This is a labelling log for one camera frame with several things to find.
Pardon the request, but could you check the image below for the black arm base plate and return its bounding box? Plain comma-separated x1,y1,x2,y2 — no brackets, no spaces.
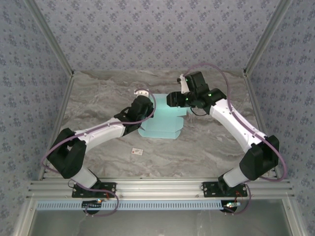
71,181,117,199
202,181,248,199

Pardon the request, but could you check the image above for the grey metal panel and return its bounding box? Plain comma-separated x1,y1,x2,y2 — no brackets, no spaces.
13,199,305,236

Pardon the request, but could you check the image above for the purple cable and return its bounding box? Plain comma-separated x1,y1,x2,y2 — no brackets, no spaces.
40,88,157,218
183,63,288,216

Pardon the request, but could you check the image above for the teal paper box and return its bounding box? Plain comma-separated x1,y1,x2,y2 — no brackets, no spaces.
137,94,189,140

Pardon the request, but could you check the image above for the slotted pale cable duct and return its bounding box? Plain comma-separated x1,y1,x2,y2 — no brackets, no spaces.
35,199,223,211

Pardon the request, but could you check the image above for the aluminium frame post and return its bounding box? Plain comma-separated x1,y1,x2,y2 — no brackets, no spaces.
243,0,296,78
24,0,76,79

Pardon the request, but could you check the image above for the small circuit board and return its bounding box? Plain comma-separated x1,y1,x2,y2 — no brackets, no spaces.
222,201,241,212
82,199,104,210

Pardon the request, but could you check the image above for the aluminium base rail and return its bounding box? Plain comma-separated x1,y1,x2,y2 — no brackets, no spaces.
27,178,295,199

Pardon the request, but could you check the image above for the aluminium side rail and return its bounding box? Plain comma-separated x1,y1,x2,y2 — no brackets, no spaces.
243,73,283,179
36,73,76,182

